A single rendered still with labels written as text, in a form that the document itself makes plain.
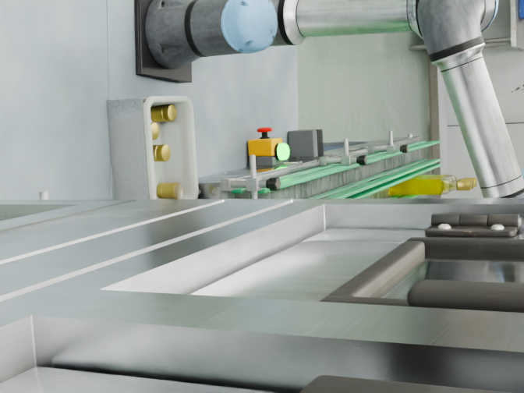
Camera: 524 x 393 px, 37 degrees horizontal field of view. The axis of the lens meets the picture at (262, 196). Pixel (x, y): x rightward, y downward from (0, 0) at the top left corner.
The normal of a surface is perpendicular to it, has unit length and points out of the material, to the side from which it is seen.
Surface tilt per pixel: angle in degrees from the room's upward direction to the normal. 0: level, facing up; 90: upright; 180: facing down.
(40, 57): 0
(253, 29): 12
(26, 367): 0
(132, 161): 90
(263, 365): 90
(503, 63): 90
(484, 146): 90
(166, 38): 77
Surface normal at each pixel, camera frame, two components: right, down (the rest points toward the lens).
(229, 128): 0.91, 0.00
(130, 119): -0.41, 0.12
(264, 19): 0.80, 0.04
